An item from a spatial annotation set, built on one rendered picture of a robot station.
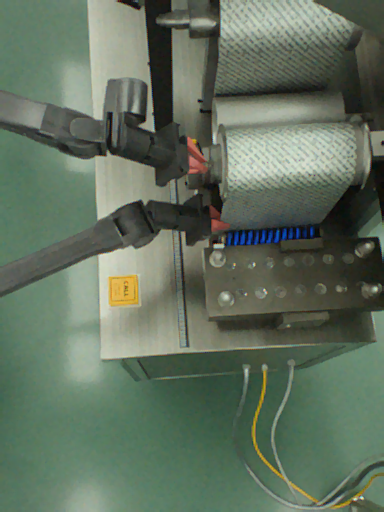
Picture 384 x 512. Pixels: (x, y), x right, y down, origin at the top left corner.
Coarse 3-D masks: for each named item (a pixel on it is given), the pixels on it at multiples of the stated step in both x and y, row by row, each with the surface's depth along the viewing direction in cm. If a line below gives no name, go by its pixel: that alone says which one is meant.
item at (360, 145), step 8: (352, 128) 105; (360, 128) 104; (360, 136) 103; (360, 144) 103; (360, 152) 103; (360, 160) 103; (224, 168) 102; (360, 168) 104; (224, 176) 103; (360, 176) 105; (352, 184) 108
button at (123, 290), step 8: (112, 280) 133; (120, 280) 134; (128, 280) 134; (136, 280) 134; (112, 288) 133; (120, 288) 133; (128, 288) 133; (136, 288) 133; (112, 296) 132; (120, 296) 132; (128, 296) 133; (136, 296) 133; (112, 304) 132; (120, 304) 133
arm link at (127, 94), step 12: (108, 84) 93; (120, 84) 93; (132, 84) 92; (144, 84) 94; (108, 96) 93; (120, 96) 92; (132, 96) 92; (144, 96) 94; (108, 108) 92; (120, 108) 92; (132, 108) 92; (144, 108) 94; (84, 120) 90; (96, 120) 90; (144, 120) 95; (72, 132) 89; (84, 132) 89; (96, 132) 90
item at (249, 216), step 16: (224, 208) 113; (240, 208) 114; (256, 208) 114; (272, 208) 115; (288, 208) 116; (304, 208) 117; (320, 208) 117; (240, 224) 123; (256, 224) 124; (272, 224) 125; (288, 224) 126; (304, 224) 127
